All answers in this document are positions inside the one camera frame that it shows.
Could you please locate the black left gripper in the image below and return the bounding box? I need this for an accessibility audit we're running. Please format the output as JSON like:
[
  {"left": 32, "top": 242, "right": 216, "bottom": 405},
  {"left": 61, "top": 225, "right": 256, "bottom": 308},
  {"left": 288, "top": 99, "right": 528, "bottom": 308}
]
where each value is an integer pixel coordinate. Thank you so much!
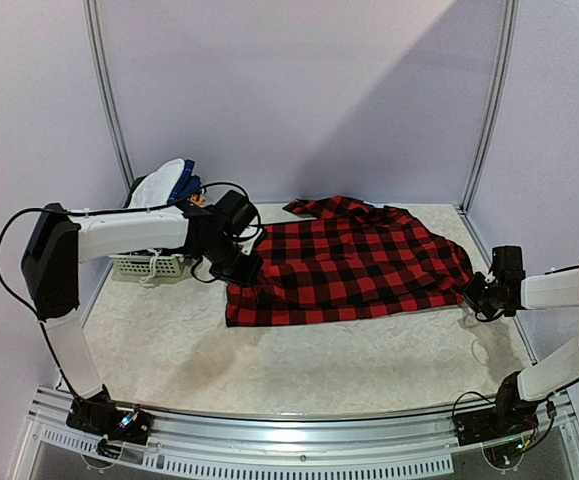
[{"left": 197, "top": 235, "right": 264, "bottom": 287}]

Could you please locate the red black plaid shirt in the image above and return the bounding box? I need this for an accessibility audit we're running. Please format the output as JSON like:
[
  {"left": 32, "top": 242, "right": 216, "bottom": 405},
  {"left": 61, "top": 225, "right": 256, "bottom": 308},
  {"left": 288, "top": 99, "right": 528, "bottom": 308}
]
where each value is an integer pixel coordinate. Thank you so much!
[{"left": 225, "top": 196, "right": 474, "bottom": 327}]

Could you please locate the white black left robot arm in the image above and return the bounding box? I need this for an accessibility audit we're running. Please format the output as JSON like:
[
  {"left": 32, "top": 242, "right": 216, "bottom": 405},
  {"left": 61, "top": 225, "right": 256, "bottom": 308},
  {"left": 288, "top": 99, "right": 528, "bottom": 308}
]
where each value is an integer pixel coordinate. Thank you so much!
[{"left": 21, "top": 197, "right": 263, "bottom": 434}]

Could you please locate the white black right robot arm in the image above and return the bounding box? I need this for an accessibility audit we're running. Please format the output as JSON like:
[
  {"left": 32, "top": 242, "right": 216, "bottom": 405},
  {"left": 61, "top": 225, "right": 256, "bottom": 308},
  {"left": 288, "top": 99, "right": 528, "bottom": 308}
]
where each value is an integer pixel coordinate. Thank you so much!
[{"left": 463, "top": 248, "right": 579, "bottom": 436}]

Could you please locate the white laundry basket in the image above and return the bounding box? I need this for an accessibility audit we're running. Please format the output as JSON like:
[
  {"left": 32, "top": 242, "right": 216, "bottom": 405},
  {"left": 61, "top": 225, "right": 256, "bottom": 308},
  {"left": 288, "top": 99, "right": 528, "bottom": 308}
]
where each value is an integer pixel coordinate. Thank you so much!
[{"left": 109, "top": 249, "right": 185, "bottom": 282}]

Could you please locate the blue patterned garment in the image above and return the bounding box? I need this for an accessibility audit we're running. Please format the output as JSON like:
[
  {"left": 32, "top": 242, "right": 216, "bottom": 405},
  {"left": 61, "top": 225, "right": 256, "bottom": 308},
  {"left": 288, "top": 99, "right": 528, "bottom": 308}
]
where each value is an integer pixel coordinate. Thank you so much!
[{"left": 167, "top": 159, "right": 202, "bottom": 204}]

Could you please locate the white folded garment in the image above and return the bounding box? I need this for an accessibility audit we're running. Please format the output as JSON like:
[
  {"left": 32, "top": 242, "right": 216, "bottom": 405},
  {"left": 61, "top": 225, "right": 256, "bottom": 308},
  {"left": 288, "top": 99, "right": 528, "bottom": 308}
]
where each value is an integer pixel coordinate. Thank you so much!
[{"left": 128, "top": 158, "right": 185, "bottom": 208}]

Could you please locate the dark green garment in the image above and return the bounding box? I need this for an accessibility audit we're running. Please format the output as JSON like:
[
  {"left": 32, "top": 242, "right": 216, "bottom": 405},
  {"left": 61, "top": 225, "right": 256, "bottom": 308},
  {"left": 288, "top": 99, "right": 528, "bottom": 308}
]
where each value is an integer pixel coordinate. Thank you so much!
[{"left": 123, "top": 176, "right": 146, "bottom": 208}]

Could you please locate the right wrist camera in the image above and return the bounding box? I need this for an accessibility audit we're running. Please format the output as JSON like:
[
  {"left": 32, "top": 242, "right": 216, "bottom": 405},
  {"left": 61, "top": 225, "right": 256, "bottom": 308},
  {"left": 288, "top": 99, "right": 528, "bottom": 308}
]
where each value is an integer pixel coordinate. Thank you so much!
[{"left": 490, "top": 245, "right": 526, "bottom": 285}]

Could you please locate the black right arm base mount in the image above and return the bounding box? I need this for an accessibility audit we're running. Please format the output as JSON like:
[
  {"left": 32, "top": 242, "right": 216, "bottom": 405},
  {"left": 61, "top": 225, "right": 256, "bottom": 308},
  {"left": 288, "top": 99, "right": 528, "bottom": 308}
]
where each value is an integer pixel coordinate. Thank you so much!
[{"left": 451, "top": 372, "right": 557, "bottom": 471}]

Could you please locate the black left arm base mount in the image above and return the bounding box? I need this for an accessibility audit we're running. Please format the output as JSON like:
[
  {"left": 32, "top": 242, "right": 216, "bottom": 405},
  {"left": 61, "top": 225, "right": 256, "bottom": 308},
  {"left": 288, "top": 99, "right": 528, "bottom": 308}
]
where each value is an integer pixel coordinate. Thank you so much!
[{"left": 66, "top": 385, "right": 154, "bottom": 460}]

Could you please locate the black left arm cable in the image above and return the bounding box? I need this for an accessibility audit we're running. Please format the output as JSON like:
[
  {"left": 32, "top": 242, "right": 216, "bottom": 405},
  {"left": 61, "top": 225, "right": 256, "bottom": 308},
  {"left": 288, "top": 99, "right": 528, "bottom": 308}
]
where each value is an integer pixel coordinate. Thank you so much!
[{"left": 0, "top": 180, "right": 263, "bottom": 319}]

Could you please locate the aluminium front rail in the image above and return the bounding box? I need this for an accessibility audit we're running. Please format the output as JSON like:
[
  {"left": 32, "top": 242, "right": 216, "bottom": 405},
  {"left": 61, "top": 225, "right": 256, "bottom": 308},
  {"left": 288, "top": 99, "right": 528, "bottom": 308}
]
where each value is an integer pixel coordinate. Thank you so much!
[{"left": 12, "top": 387, "right": 579, "bottom": 479}]

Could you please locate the aluminium left corner post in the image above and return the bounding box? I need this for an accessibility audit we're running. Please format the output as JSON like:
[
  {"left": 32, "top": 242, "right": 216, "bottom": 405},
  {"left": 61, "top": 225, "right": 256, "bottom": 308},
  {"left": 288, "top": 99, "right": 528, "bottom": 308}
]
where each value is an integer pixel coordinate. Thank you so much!
[{"left": 83, "top": 0, "right": 135, "bottom": 190}]

